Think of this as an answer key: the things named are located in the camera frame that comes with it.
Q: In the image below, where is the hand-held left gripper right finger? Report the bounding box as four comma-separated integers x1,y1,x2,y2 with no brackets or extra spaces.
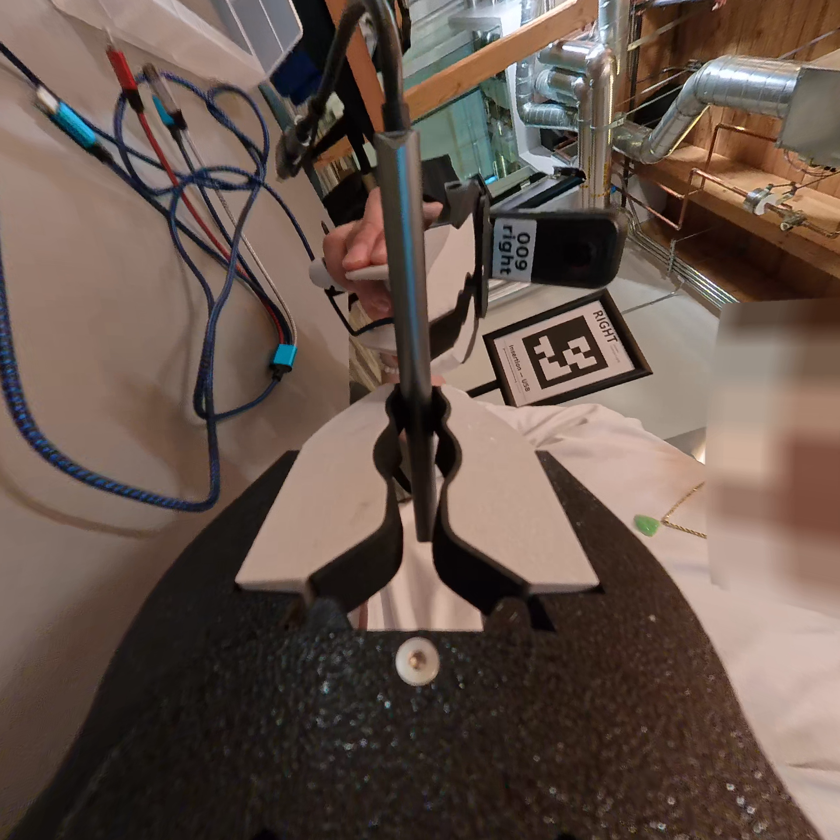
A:
430,386,601,616

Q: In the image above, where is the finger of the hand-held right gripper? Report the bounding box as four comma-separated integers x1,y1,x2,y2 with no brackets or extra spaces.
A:
357,307,484,365
425,226,480,324

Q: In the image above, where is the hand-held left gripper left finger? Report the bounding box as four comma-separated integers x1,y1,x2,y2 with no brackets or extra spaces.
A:
235,387,404,614

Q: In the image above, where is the grey slim usb hub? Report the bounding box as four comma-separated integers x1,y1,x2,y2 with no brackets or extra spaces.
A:
373,129,439,543

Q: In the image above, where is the black braided hub cable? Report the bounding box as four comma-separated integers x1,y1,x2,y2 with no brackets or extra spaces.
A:
276,0,412,182

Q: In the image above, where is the clear plastic bin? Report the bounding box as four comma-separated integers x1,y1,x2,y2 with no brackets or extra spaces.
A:
210,0,305,76

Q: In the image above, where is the person's right hand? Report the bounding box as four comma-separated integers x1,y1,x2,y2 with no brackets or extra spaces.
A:
322,187,445,320

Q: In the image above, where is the white t-shirt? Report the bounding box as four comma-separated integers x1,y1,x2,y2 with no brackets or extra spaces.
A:
351,384,840,840

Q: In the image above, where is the black framed marker sign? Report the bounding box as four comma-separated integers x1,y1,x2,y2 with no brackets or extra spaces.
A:
482,289,654,408

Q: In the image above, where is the wooden pillar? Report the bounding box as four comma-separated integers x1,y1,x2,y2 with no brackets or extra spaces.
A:
403,0,599,122

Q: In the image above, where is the gold chain necklace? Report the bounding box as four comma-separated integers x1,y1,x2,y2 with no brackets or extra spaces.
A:
633,482,708,540

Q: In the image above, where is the silver round duct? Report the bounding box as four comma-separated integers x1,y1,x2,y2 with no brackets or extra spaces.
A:
617,56,805,165
515,0,632,211

